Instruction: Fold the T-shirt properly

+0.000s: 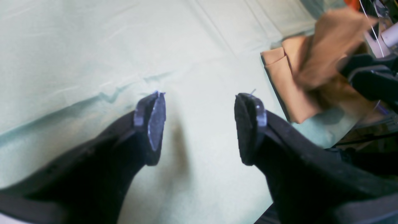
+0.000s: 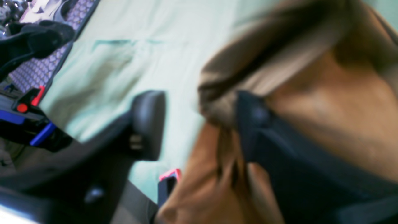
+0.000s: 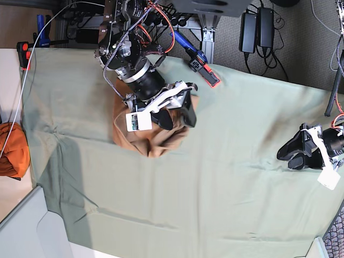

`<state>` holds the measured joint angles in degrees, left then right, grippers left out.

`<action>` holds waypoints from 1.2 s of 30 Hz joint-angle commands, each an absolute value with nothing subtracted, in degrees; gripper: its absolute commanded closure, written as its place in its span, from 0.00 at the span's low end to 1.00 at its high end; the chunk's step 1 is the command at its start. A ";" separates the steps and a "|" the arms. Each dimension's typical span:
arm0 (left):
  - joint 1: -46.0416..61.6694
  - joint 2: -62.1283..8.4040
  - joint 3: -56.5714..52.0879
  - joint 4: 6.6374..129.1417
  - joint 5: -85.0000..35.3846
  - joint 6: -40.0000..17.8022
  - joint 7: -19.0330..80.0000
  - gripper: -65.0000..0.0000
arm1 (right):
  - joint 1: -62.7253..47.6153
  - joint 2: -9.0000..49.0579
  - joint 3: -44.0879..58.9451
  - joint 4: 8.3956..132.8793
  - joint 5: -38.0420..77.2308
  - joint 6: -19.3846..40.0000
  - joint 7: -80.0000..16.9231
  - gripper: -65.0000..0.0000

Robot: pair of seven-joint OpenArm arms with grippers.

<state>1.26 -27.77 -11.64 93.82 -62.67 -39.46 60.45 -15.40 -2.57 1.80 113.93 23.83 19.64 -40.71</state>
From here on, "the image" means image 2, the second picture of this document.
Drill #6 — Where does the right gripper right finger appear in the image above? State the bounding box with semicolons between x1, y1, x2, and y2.
236;91;398;224

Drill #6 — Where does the black orange corner clamp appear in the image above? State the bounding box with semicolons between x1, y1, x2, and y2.
157;169;181;208

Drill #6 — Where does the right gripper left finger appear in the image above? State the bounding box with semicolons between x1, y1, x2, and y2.
1;90;166;224

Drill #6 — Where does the patterned grey mat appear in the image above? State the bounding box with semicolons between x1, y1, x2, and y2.
9;0;100;92

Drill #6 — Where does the green table cloth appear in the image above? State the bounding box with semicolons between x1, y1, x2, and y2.
37;0;398;203

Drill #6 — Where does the blue orange bar clamp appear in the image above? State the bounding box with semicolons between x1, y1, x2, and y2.
0;85;73;152

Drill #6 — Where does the tan T-shirt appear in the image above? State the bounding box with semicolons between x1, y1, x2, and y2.
154;0;397;224

